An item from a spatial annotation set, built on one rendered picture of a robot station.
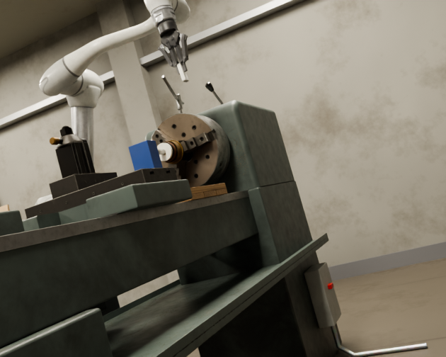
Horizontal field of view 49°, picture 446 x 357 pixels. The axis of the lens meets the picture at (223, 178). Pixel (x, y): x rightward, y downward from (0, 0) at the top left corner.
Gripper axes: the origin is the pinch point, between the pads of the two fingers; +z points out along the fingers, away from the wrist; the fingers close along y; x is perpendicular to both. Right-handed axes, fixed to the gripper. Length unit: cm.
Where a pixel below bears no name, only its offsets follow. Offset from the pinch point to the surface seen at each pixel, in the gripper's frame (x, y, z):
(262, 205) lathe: 22, 5, 58
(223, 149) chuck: 12.4, 0.4, 31.7
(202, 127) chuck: 7.3, -2.8, 21.2
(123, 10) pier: 232, -136, -165
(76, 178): -57, -18, 34
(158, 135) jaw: 3.2, -20.3, 17.7
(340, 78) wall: 252, 27, -25
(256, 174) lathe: 25, 6, 45
